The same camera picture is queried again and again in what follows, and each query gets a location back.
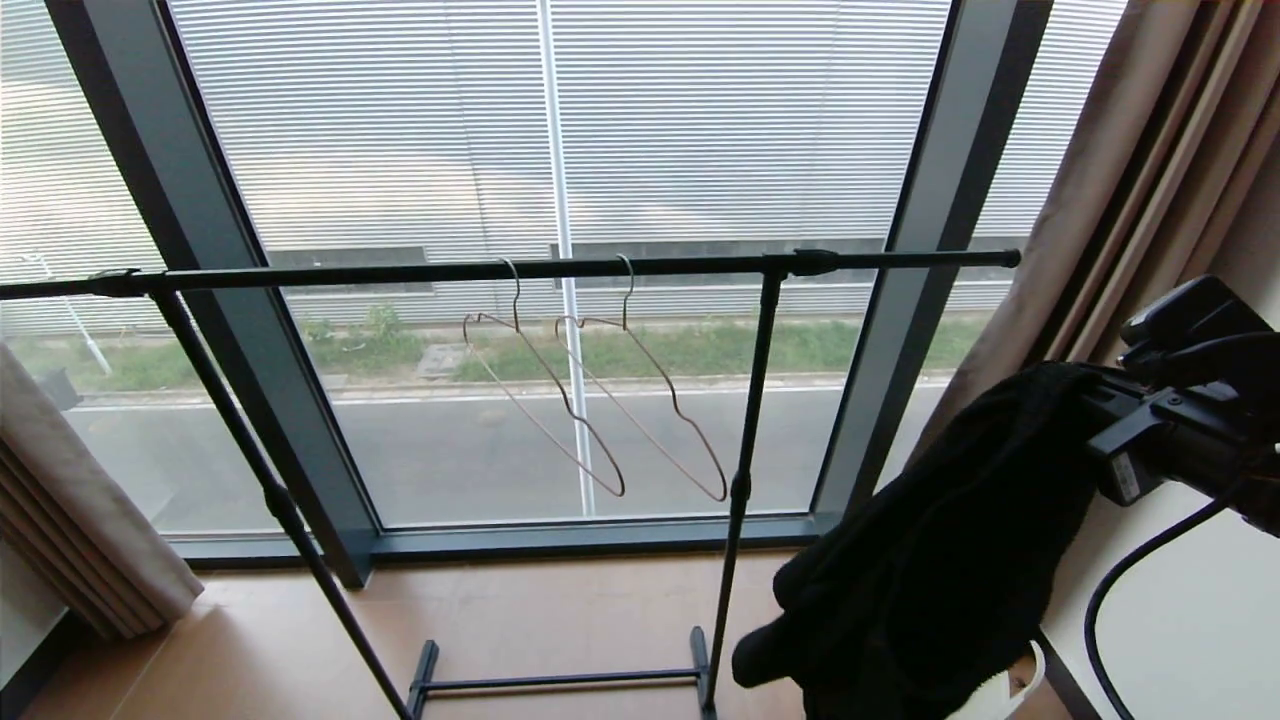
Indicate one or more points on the white laundry basket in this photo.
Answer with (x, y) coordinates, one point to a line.
(1036, 668)

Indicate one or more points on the black clothes rack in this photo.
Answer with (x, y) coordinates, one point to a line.
(400, 273)

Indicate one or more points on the brown curtain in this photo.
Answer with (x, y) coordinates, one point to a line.
(80, 500)
(1100, 150)

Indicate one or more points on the pink clothes hanger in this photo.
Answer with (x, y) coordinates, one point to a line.
(516, 305)
(627, 305)

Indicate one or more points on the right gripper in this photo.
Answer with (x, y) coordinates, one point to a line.
(1200, 450)

